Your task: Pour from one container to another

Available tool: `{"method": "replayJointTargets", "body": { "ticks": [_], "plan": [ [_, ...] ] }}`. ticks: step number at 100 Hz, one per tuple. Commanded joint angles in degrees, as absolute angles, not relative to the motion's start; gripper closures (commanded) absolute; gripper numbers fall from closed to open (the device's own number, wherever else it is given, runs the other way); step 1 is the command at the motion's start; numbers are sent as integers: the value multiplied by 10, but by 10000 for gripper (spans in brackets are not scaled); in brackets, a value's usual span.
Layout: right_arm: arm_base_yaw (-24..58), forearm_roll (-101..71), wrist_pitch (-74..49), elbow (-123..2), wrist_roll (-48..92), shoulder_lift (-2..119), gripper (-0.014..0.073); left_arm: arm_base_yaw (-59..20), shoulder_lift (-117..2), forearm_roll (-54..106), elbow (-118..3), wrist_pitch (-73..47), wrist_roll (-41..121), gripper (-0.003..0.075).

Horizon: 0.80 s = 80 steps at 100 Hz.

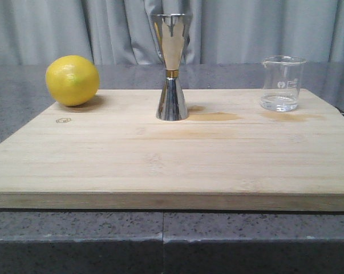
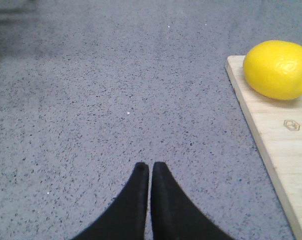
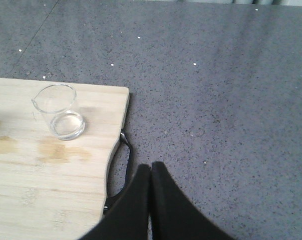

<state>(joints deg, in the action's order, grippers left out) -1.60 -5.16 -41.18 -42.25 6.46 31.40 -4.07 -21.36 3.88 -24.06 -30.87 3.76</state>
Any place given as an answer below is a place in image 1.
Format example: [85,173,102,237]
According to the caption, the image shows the wooden cutting board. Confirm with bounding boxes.
[0,89,344,211]

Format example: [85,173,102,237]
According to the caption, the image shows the grey curtain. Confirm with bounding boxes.
[0,1,344,65]

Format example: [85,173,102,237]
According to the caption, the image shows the glass beaker with liquid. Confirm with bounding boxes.
[260,55,306,112]

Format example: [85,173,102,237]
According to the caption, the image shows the yellow lemon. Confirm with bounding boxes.
[45,55,100,106]

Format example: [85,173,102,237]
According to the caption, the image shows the steel double jigger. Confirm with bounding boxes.
[151,13,192,121]

